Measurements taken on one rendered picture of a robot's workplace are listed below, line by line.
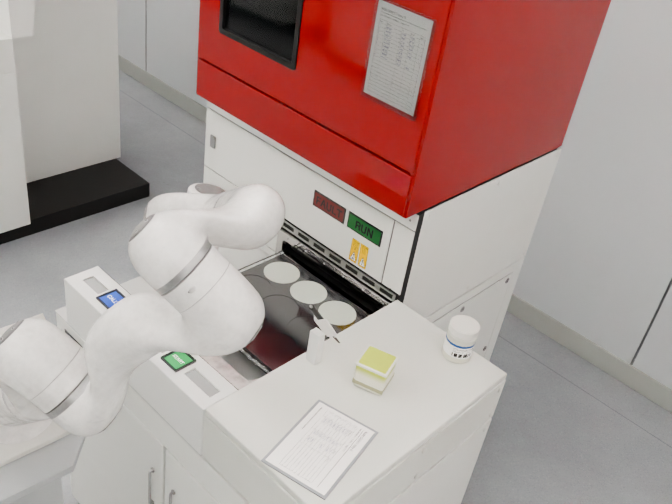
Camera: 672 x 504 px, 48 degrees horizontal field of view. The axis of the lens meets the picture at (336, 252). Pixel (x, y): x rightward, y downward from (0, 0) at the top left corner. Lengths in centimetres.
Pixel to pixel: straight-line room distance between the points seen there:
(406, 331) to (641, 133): 158
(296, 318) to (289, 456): 51
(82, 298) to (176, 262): 89
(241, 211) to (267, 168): 108
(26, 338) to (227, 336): 39
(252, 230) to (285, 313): 87
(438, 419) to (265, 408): 37
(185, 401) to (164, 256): 68
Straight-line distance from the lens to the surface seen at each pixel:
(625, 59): 313
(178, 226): 104
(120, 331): 116
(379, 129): 177
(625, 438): 332
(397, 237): 189
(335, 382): 170
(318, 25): 185
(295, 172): 209
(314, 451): 155
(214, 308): 105
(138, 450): 199
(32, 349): 132
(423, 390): 173
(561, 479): 304
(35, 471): 172
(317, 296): 203
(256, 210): 111
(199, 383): 167
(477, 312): 247
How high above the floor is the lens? 213
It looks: 34 degrees down
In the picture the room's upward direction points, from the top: 10 degrees clockwise
